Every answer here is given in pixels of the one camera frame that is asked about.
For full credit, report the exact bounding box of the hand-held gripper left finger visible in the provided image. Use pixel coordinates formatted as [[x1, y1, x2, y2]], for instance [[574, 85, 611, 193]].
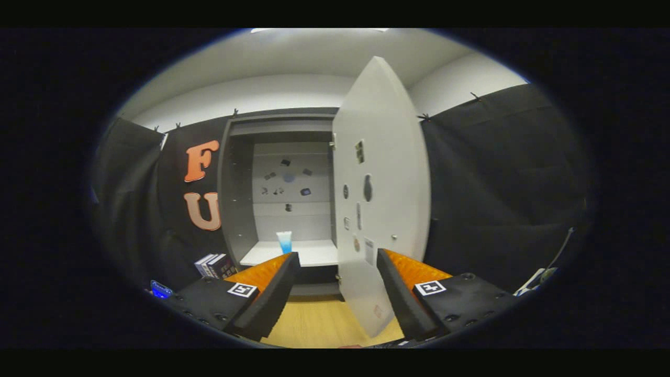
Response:
[[167, 251, 302, 342]]

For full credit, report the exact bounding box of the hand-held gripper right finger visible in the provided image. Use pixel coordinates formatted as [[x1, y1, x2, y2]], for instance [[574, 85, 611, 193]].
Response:
[[377, 248, 519, 341]]

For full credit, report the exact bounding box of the white cabinet door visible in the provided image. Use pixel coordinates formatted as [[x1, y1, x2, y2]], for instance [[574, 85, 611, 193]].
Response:
[[331, 56, 431, 338]]

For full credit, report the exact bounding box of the dark blue cover book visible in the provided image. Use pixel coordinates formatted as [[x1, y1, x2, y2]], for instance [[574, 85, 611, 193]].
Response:
[[208, 253, 237, 279]]

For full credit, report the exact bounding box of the white cabinet shelf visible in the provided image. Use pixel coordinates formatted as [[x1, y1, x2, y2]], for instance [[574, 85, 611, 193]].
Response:
[[240, 240, 339, 268]]

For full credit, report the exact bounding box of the light blue spine book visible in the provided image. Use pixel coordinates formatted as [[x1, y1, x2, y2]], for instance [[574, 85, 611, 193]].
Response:
[[195, 253, 218, 277]]

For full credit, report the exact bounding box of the grey cabinet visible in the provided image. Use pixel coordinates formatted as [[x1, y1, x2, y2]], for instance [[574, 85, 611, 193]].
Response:
[[217, 107, 346, 302]]

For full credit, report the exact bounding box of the white blue device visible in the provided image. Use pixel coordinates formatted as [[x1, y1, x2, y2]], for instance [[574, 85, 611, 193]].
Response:
[[516, 268, 546, 296]]

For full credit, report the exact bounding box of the black backdrop cloth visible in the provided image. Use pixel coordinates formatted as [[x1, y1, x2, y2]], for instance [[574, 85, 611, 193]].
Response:
[[92, 83, 595, 302]]

